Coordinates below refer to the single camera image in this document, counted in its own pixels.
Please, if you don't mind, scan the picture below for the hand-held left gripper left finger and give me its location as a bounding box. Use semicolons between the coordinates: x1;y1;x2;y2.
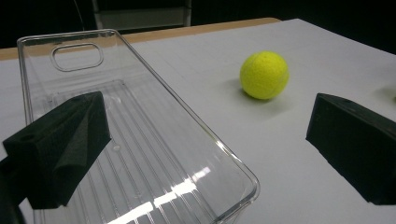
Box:
2;91;112;210

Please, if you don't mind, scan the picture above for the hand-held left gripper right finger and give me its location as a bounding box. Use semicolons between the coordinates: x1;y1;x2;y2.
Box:
305;92;396;206

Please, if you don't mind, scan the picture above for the clear plastic container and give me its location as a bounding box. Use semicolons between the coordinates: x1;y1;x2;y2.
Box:
17;28;261;224

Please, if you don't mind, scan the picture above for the yellow tennis ball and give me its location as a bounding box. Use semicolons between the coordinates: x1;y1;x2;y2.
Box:
239;50;290;101

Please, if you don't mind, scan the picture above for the white table cover sheet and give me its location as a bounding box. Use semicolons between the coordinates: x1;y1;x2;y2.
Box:
0;18;396;224

